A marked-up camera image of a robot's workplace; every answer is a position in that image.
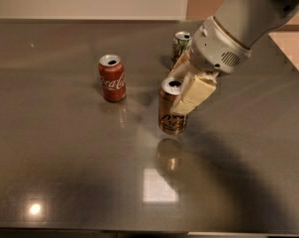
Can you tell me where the orange soda can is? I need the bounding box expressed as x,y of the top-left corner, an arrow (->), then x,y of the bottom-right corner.
158,76 -> 187,135

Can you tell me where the red coke can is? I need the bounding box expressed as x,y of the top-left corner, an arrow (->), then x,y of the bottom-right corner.
98,55 -> 126,102

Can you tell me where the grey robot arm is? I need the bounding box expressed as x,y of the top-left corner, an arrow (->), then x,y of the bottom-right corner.
170,0 -> 299,115

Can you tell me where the white green soda can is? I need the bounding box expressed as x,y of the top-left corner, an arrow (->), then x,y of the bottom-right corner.
171,31 -> 192,63

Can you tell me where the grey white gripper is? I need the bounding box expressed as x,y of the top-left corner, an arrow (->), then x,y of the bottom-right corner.
168,16 -> 251,115

